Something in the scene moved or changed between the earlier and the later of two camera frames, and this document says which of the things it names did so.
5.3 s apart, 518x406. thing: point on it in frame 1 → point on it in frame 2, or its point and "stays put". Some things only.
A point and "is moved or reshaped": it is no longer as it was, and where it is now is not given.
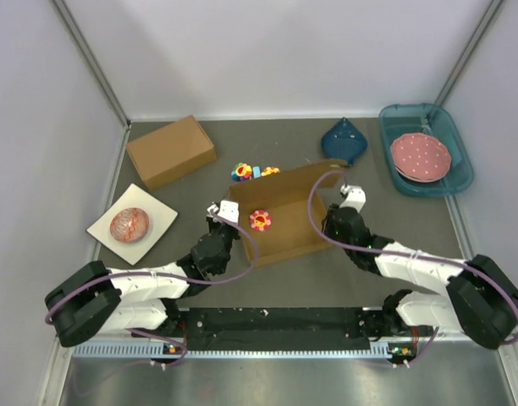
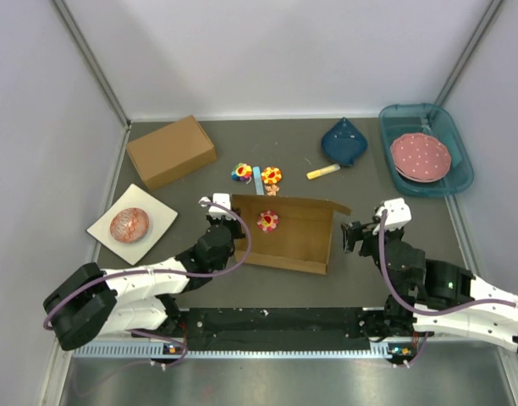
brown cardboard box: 281,216 is moved or reshaped
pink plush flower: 260,220 is moved or reshaped
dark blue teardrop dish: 344,140 stays put
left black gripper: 212,224 stays put
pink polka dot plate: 421,157 stays put
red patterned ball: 129,225 stays put
